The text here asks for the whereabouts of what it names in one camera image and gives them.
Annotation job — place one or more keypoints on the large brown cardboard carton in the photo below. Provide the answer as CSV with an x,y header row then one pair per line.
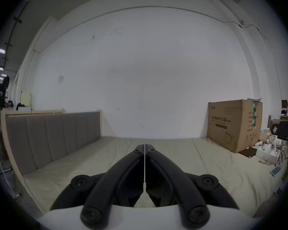
x,y
230,123

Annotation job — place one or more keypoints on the white open box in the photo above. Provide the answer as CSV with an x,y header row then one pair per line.
x,y
270,150

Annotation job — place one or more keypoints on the grey padded headboard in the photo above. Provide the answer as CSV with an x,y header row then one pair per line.
x,y
52,135

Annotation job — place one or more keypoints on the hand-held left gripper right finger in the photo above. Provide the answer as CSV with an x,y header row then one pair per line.
x,y
175,176

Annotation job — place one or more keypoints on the phone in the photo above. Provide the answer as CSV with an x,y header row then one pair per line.
x,y
276,171

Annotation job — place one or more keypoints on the bed with beige sheet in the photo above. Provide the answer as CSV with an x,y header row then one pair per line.
x,y
86,162

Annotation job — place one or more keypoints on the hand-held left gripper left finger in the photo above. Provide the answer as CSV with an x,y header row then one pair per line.
x,y
115,176

